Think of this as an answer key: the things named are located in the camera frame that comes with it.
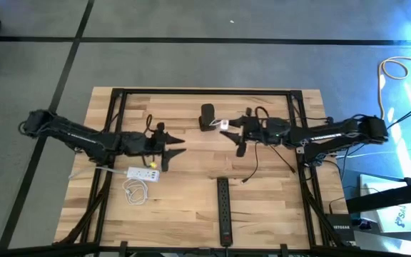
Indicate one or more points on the white power strip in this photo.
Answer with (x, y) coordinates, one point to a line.
(143, 174)

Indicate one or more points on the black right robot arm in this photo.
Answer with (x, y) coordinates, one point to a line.
(334, 133)

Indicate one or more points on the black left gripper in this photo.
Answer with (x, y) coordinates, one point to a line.
(155, 144)

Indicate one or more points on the black metal beam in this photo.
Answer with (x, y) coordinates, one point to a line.
(387, 198)

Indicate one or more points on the black network switch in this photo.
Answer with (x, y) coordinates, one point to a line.
(341, 228)

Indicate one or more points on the grey metal plate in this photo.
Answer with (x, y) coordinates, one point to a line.
(380, 244)

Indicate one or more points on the white USB charger cube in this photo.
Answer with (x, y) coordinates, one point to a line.
(224, 125)

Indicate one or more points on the long black power strip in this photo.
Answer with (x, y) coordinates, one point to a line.
(225, 214)

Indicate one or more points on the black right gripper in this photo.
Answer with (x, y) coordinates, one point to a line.
(253, 130)

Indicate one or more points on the white box with blue logo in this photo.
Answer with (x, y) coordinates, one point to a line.
(394, 217)

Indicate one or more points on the black tower power strip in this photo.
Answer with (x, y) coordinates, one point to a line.
(207, 114)

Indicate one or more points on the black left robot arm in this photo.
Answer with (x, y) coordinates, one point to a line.
(84, 137)

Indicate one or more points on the black metal table frame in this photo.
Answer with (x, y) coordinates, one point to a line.
(205, 91)

